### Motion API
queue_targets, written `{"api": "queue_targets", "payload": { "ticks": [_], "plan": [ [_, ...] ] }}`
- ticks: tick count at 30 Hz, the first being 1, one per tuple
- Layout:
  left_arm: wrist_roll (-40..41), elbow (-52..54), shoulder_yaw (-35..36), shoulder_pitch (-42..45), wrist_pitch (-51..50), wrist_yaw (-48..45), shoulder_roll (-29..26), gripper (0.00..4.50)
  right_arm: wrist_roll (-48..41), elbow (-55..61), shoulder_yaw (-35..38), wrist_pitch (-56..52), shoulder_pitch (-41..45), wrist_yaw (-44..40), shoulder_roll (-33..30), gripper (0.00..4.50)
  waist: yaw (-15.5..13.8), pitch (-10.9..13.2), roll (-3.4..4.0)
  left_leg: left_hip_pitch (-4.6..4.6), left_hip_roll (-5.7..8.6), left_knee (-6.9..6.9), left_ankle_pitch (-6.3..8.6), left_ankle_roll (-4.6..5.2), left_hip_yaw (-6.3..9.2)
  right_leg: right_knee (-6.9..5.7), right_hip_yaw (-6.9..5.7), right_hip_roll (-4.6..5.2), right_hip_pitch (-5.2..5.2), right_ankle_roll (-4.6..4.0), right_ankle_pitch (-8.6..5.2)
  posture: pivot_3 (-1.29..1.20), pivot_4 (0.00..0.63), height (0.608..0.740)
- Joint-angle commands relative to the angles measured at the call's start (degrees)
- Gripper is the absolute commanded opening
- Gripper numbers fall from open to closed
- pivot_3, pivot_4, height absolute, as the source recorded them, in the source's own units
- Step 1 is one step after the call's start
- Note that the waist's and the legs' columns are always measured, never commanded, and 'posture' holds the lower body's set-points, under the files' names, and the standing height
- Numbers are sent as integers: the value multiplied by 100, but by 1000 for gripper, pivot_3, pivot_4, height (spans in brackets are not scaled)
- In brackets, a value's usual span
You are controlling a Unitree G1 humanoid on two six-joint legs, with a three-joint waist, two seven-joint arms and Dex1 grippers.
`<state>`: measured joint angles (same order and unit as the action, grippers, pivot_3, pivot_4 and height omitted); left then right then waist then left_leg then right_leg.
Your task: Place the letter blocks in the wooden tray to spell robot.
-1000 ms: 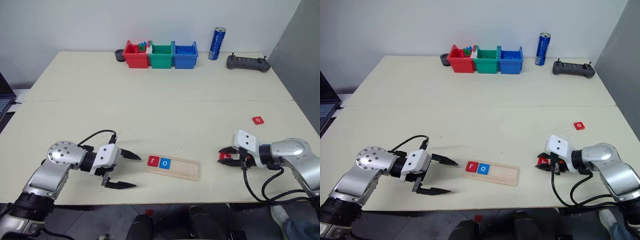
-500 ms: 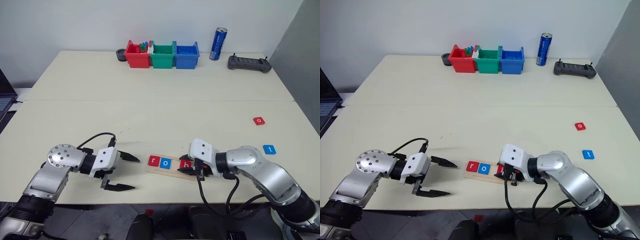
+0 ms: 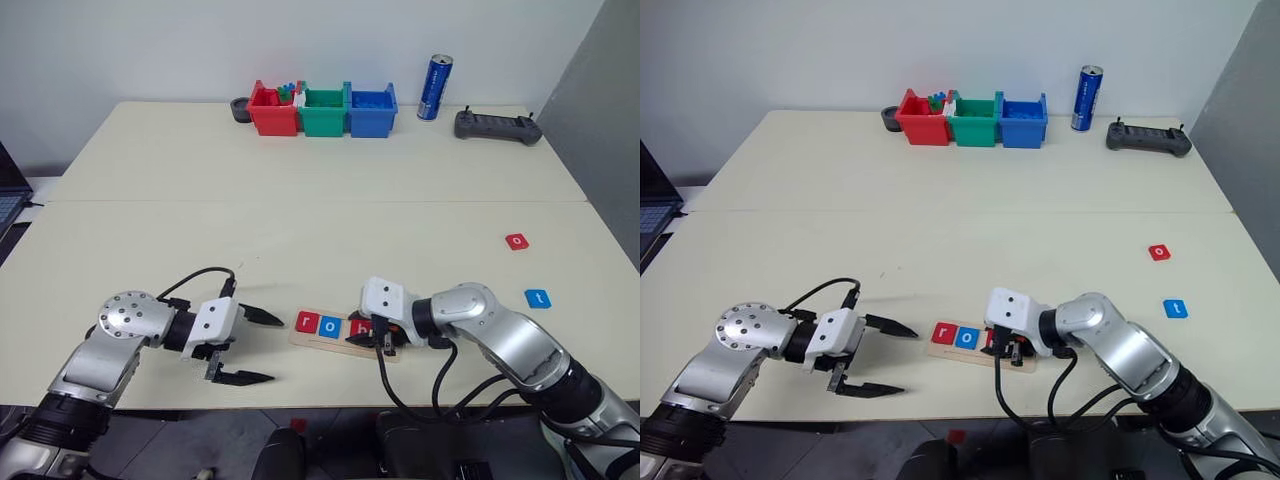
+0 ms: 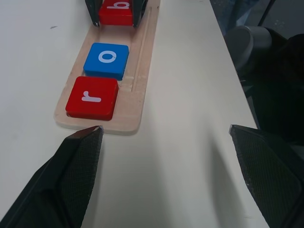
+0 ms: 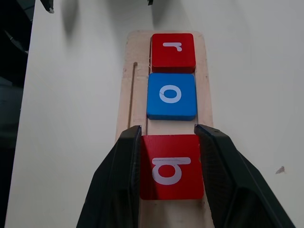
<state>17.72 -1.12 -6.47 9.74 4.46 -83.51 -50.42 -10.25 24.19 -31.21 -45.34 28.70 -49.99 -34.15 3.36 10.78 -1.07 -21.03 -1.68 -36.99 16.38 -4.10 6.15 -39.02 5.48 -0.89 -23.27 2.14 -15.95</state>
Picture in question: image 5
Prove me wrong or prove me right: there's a long wooden letter tray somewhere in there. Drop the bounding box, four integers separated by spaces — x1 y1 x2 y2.
114 30 216 228

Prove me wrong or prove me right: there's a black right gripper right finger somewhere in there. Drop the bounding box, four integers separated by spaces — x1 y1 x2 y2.
194 123 296 228

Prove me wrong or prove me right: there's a red letter r block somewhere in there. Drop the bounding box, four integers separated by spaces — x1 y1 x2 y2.
151 33 196 74

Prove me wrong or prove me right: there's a blue letter o block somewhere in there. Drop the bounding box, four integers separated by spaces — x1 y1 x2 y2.
146 73 198 121

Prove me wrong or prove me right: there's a red letter b block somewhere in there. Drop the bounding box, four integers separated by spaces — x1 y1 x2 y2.
139 134 205 200

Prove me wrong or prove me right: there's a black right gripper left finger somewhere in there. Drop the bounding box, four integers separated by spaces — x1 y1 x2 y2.
76 125 143 228

